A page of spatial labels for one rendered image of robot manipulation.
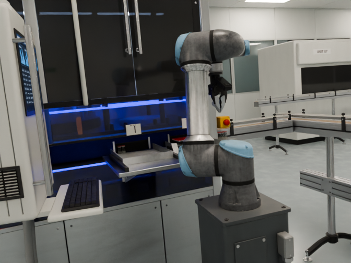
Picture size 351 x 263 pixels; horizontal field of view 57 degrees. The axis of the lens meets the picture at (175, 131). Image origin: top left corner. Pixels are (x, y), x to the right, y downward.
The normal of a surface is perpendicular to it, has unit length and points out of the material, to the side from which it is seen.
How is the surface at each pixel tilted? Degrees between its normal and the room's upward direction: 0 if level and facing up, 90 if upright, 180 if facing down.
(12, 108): 90
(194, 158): 79
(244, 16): 90
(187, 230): 90
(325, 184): 90
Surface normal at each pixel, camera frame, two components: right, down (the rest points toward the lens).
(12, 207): 0.24, 0.10
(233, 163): -0.26, 0.15
